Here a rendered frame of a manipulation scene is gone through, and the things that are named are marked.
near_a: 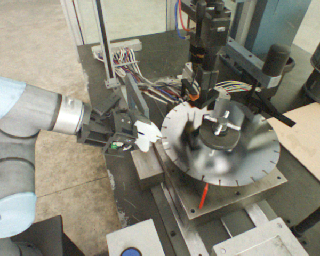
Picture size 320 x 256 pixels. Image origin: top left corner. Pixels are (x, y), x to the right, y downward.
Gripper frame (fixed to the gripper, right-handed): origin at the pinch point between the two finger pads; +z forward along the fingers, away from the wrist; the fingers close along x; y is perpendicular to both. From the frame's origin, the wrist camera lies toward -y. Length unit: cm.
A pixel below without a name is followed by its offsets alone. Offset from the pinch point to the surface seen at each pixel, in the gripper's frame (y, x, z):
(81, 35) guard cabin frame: -110, -30, -10
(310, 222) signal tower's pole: 25.7, 6.8, 36.8
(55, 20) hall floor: -374, -134, -21
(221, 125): 1.6, 9.9, 13.9
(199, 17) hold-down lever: -6.0, 27.1, -5.5
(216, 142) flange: 3.9, 5.8, 14.8
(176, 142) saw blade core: 0.7, -0.6, 7.0
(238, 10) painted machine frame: -71, 34, 47
